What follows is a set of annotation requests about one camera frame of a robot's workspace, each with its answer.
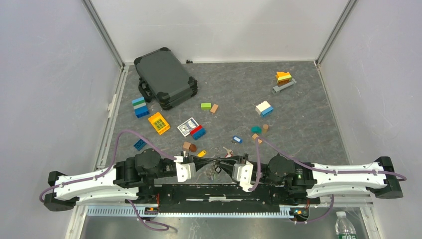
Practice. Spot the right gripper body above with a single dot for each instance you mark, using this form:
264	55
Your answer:
263	178

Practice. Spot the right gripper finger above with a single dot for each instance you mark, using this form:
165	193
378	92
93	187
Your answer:
230	161
229	169

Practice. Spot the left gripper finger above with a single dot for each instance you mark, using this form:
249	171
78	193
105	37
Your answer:
201	160
198	166

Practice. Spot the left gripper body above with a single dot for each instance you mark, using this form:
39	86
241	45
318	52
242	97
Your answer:
189	159

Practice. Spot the metal keyring plate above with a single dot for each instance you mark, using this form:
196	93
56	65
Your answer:
210	172

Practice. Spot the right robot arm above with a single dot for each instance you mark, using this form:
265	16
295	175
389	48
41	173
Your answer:
313	180

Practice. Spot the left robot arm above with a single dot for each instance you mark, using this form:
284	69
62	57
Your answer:
131	181

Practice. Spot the brown wooden cylinder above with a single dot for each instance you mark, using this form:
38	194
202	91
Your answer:
193	148

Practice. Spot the light wooden block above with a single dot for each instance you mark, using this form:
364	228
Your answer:
186	146

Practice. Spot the blue key tag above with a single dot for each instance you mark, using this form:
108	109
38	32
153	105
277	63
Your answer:
236	139

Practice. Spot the red blue lego block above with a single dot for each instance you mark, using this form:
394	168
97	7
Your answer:
198	132

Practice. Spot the orange wooden block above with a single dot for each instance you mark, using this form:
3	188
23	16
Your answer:
256	138

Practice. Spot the playing card box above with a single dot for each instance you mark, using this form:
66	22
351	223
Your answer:
186	127

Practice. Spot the teal wooden block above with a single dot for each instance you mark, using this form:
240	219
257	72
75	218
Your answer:
256	129

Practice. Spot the tan wooden cylinder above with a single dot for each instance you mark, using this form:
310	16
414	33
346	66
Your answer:
265	128

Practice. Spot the yellow lego plate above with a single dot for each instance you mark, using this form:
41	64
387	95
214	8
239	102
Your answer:
159	123

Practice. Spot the green lego brick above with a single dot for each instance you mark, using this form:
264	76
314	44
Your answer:
206	106

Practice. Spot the tan wooden block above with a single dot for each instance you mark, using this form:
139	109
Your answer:
214	108

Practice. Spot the white blue lego block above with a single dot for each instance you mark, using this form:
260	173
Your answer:
263	109

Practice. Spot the blue lego brick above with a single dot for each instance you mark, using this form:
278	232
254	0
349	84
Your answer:
140	144

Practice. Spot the blue green white lego stack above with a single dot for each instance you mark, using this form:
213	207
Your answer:
140	107

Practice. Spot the grey lego piece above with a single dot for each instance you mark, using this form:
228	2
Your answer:
278	89

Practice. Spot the black hard case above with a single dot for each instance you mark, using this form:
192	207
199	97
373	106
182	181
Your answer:
164	78

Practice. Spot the plastic water bottle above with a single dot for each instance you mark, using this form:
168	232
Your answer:
343	227

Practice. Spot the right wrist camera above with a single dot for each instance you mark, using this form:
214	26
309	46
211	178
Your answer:
242	173

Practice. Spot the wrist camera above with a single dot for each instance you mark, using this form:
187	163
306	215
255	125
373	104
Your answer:
242	173
185	171

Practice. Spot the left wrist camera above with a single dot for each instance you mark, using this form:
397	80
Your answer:
185	171

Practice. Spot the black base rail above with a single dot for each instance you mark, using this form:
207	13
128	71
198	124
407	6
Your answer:
219	198

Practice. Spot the white cable duct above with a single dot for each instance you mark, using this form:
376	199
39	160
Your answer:
129	211

